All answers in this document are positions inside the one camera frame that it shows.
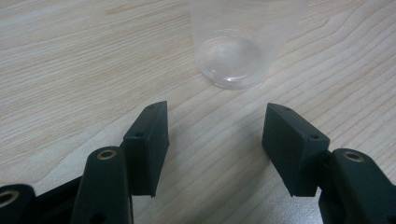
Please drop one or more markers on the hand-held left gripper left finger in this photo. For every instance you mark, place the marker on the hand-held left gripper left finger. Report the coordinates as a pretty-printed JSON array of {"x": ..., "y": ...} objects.
[{"x": 146, "y": 149}]

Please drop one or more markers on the clear plastic cup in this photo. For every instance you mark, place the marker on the clear plastic cup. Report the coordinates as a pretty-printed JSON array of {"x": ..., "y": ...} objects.
[{"x": 232, "y": 46}]

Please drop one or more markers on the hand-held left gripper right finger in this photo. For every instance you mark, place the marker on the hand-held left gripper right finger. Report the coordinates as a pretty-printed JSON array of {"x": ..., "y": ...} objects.
[{"x": 292, "y": 149}]

